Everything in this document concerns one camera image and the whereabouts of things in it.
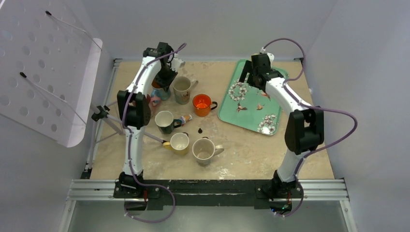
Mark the ice cream cone toy figure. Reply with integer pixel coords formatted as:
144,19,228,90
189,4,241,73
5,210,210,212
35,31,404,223
179,115,192,126

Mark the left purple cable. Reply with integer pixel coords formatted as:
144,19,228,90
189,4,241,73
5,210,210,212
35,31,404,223
121,43,188,224

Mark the orange mug black handle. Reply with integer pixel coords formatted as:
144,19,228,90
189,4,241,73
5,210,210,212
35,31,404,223
192,94,218,117

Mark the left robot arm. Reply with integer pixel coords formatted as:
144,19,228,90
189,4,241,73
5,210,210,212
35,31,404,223
116,42,182,198

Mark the purple cable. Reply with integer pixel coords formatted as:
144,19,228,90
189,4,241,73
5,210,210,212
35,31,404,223
121,43,188,224
261,38,358,218

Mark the dark teal mug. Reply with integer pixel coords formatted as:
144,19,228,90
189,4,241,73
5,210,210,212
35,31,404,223
155,111,182,134

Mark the beige dragon print mug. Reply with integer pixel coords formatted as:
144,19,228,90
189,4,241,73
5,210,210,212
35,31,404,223
192,137,225,166

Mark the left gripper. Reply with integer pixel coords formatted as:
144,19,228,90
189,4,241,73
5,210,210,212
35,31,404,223
155,65,178,92

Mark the aluminium frame rail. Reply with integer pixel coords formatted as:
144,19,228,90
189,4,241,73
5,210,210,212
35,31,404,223
66,179,349,201

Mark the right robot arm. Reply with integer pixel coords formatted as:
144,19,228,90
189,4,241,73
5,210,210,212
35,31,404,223
239,53,324,197

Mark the yellow mug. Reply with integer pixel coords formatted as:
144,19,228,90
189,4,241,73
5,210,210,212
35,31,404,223
162,132,190,155

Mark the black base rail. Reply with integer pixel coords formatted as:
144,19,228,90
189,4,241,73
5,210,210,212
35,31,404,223
113,179,303,211

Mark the cream mug with coral print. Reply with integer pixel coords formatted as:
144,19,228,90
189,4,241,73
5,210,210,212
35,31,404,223
172,76,199,105

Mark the white perforated panel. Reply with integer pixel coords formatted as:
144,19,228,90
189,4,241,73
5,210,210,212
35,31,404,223
0,0,103,147

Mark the green floral tray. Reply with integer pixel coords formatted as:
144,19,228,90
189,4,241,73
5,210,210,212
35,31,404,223
218,59,282,136

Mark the pink halloween mug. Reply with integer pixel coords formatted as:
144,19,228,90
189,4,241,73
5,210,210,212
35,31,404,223
147,95,162,117

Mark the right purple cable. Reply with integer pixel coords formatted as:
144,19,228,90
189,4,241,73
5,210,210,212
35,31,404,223
261,38,358,218

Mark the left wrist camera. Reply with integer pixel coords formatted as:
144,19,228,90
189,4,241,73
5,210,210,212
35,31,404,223
169,53,185,72

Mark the blue mug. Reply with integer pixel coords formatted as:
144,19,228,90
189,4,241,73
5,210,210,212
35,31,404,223
150,81,171,101

